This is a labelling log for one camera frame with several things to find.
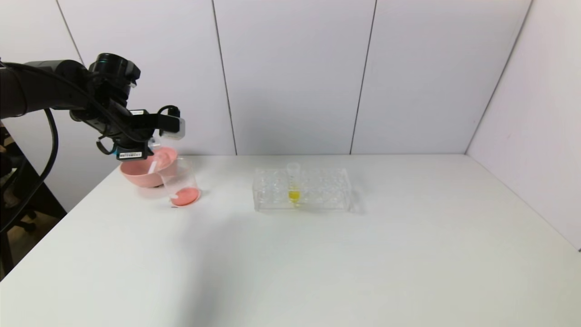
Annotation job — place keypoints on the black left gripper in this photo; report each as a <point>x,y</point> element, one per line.
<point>132,153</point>

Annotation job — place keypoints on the test tube with red pigment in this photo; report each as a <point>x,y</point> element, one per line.
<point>153,167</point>

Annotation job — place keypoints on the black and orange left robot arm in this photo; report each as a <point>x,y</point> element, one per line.
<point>54,88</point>

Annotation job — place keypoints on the test tube with yellow pigment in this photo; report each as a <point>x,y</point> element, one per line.
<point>294,195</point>

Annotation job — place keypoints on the clear acrylic test tube rack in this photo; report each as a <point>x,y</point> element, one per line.
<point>327,195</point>

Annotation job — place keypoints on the pink plastic bowl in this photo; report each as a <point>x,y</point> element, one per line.
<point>136,177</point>

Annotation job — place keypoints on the clear glass beaker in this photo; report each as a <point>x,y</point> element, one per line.
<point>186,196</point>

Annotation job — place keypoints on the black office chair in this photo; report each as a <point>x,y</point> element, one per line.
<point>13,218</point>

